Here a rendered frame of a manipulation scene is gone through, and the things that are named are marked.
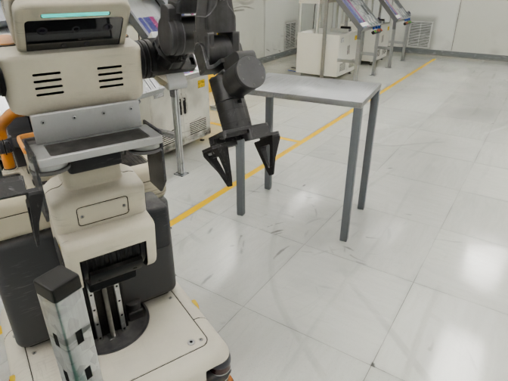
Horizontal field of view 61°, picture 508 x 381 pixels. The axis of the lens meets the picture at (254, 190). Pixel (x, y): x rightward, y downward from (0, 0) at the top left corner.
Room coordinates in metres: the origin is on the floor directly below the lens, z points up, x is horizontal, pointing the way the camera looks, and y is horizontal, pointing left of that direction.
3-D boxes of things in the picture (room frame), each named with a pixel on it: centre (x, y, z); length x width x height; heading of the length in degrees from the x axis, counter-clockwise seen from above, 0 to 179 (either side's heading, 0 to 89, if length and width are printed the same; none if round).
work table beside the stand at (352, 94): (2.38, -0.31, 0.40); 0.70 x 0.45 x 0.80; 64
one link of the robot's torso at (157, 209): (1.00, 0.36, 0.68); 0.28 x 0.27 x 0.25; 124
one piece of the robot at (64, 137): (0.87, 0.34, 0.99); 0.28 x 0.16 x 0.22; 124
